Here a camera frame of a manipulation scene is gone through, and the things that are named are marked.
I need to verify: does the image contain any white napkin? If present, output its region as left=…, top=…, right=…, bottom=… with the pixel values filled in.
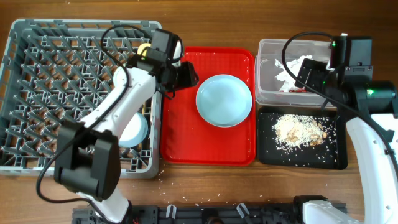
left=275, top=55, right=313, bottom=92

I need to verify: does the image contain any yellow cup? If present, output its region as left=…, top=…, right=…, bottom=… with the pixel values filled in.
left=137, top=43, right=151, bottom=57

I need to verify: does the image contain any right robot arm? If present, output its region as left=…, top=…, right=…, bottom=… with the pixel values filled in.
left=293, top=35, right=397, bottom=223

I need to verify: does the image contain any white bowl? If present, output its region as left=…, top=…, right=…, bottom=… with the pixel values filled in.
left=119, top=113, right=149, bottom=147

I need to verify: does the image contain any clear plastic bin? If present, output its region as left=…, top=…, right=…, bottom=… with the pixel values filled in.
left=255, top=39, right=330, bottom=107

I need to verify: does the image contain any green saucer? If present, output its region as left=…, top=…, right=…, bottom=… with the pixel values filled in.
left=113, top=67, right=128, bottom=91

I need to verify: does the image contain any red snack wrapper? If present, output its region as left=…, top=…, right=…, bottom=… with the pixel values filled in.
left=289, top=88, right=307, bottom=93

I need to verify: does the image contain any red plastic tray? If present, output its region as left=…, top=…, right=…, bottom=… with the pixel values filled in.
left=160, top=47, right=256, bottom=166

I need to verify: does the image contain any light blue plate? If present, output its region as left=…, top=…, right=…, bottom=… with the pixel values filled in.
left=195, top=74, right=253, bottom=128

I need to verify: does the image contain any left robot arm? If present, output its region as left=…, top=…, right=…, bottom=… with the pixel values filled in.
left=50, top=29, right=198, bottom=223

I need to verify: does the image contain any black plastic tray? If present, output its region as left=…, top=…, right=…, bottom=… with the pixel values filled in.
left=257, top=106, right=348, bottom=170

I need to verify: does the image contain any food scraps and rice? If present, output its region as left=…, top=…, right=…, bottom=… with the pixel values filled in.
left=265, top=114, right=337, bottom=167

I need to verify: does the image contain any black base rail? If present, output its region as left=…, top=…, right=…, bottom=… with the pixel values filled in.
left=71, top=202, right=348, bottom=224

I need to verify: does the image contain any grey dishwasher rack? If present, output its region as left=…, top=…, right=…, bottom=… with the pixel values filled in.
left=1, top=19, right=161, bottom=176

